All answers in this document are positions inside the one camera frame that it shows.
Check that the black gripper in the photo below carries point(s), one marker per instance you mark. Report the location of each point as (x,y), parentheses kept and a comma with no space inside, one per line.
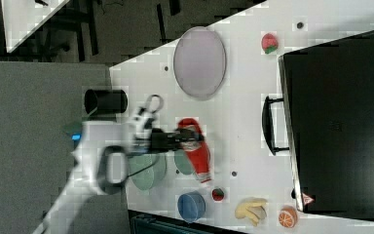
(161,142)

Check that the red ketchup bottle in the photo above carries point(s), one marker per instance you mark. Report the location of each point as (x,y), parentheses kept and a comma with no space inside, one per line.
(197,151)

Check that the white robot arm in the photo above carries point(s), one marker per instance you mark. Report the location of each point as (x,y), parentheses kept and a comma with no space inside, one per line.
(102,165)

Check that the green oval strainer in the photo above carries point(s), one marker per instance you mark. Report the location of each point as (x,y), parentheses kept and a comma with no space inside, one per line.
(148,170)

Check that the green mug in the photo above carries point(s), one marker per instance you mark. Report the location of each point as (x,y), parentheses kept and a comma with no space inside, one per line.
(183,163)

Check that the small red strawberry toy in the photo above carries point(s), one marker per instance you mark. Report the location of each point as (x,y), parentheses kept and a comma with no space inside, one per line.
(217,194)

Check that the blue cup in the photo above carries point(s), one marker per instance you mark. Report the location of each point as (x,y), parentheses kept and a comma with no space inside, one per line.
(191,206)

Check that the grey round plate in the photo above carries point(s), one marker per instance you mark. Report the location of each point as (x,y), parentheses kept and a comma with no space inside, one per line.
(199,63)

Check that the large black cup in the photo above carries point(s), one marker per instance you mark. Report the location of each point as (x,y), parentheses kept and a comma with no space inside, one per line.
(105,101)

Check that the yellow toy banana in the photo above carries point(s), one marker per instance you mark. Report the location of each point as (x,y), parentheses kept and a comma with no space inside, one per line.
(253,209)

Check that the orange slice toy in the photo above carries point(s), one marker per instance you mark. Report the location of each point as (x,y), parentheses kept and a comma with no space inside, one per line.
(288,217)

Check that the black toaster oven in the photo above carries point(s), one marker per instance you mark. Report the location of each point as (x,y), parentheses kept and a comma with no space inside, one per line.
(328,100)

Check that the white side table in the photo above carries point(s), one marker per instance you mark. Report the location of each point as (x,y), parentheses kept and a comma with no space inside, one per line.
(21,18)

